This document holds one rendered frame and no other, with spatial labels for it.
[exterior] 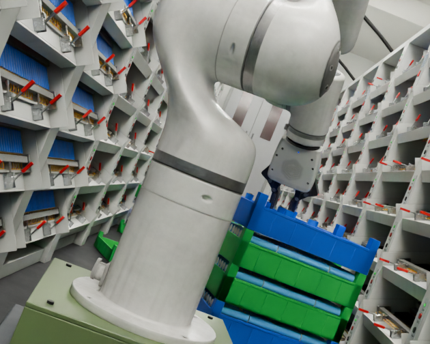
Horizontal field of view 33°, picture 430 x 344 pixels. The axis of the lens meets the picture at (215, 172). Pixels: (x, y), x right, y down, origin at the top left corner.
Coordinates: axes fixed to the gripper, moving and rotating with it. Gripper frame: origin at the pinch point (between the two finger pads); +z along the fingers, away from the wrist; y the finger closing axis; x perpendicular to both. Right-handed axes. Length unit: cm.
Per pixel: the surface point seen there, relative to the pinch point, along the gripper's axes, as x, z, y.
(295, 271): -10.0, 9.3, 8.6
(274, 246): -10.7, 5.2, 2.9
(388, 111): 246, 47, -2
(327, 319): -8.2, 18.0, 18.3
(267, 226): -11.4, 1.1, 0.2
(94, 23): 37, -12, -73
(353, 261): -1.9, 5.9, 18.7
